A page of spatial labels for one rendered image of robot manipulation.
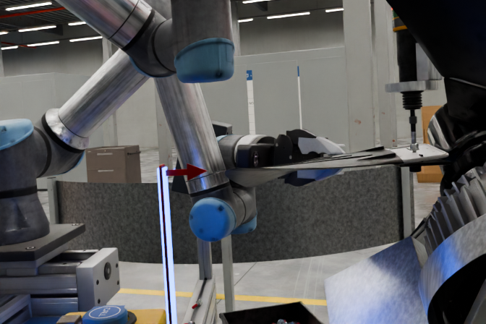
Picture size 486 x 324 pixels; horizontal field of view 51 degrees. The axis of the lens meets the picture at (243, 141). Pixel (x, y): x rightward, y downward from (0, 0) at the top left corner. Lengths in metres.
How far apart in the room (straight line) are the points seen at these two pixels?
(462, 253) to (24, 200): 0.80
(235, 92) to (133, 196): 4.53
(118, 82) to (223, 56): 0.48
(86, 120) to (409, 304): 0.74
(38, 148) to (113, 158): 6.31
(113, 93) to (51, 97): 9.22
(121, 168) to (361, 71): 3.83
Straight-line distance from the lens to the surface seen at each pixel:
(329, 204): 2.54
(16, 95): 10.82
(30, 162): 1.08
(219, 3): 0.64
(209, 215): 0.86
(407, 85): 0.70
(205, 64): 0.62
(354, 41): 4.95
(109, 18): 0.72
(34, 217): 1.08
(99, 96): 1.10
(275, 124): 6.81
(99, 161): 7.52
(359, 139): 4.92
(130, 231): 2.64
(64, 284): 1.03
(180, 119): 0.88
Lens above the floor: 1.25
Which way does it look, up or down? 3 degrees down
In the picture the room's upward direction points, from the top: 3 degrees counter-clockwise
